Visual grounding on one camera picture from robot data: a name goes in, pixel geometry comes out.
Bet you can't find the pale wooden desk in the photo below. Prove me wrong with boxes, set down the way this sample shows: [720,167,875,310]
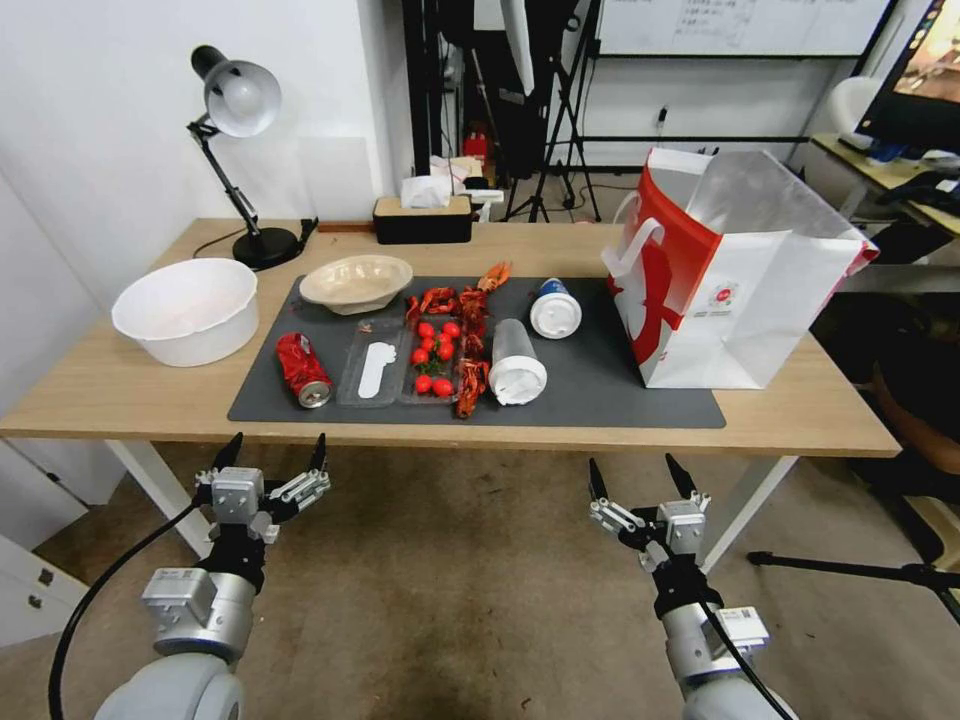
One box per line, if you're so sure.
[808,132,960,243]

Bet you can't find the white photo umbrella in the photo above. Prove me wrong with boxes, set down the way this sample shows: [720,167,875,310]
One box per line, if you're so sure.
[500,0,538,97]

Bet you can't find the wooden table white legs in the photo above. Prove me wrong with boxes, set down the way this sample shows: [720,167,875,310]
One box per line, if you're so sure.
[0,217,903,579]

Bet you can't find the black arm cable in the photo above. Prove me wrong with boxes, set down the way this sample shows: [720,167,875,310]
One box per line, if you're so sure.
[695,592,798,720]
[47,500,219,720]

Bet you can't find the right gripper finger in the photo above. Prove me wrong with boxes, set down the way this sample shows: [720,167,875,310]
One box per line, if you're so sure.
[587,458,653,538]
[664,452,712,514]

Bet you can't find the white plastic bowl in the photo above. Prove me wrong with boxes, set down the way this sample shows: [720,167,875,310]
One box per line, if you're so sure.
[110,257,261,370]

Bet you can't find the black tissue box wooden lid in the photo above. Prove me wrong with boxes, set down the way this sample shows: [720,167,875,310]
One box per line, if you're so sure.
[371,176,475,246]

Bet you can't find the computer monitor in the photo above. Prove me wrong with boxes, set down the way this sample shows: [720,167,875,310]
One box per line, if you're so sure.
[853,0,960,154]

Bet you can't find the person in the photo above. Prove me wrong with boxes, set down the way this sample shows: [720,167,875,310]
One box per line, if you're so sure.
[813,288,960,526]

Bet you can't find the clear cup with white lid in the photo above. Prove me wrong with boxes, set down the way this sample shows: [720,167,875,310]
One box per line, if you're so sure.
[488,317,548,409]

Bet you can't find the black desk lamp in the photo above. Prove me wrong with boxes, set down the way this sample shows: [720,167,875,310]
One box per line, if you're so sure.
[185,44,301,272]

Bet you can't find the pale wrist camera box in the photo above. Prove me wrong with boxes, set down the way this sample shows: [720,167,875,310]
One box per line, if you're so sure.
[211,465,266,520]
[657,497,707,558]

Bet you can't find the red and white delivery bag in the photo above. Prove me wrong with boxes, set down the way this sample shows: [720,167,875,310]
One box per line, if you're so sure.
[601,146,881,392]

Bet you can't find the crushed red soda can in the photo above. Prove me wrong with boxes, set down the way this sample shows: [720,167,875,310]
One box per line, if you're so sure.
[274,332,336,411]

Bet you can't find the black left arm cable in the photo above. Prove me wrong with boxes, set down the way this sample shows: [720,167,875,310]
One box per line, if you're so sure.
[47,500,219,720]

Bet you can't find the blue paper cup white lid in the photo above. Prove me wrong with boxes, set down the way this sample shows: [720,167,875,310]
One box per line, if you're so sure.
[528,277,585,341]

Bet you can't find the beige paper bowl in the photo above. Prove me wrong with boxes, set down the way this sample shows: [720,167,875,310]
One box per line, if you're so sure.
[299,254,415,319]

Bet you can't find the white cabinet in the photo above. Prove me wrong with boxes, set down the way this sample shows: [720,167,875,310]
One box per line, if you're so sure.
[0,170,130,648]

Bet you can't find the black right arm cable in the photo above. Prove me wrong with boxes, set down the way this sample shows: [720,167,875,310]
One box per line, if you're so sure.
[695,592,798,720]

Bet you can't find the clear disposable takeout box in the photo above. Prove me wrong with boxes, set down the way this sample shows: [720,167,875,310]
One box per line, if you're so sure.
[336,314,494,411]

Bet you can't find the dark grey table mat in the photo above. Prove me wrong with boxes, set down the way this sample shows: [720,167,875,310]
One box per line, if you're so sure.
[226,274,730,431]

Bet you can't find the whiteboard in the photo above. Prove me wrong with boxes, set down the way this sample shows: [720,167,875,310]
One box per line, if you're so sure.
[595,0,895,61]

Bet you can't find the black tripod stand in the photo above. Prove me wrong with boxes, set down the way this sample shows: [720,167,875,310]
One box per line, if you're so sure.
[500,0,603,224]

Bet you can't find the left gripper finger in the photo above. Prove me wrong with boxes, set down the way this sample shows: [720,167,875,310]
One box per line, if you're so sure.
[195,432,245,489]
[267,432,334,520]

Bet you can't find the black tripod leg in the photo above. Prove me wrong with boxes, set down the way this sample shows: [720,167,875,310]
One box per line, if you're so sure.
[746,550,960,610]

